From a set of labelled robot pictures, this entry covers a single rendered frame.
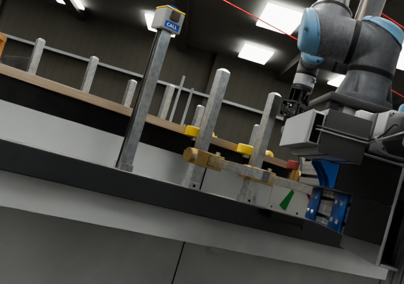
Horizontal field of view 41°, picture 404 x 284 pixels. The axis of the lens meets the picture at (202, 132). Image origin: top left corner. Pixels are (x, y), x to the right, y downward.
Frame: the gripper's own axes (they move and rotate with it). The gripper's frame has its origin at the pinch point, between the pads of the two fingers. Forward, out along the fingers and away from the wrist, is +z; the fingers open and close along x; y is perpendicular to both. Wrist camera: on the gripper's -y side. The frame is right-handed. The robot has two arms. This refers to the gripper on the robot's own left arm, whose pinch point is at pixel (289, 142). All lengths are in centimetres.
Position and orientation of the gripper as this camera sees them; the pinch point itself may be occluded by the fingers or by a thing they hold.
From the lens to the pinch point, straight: 196.5
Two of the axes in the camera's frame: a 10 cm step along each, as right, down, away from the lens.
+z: -2.8, 9.6, -0.6
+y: -5.4, -2.1, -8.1
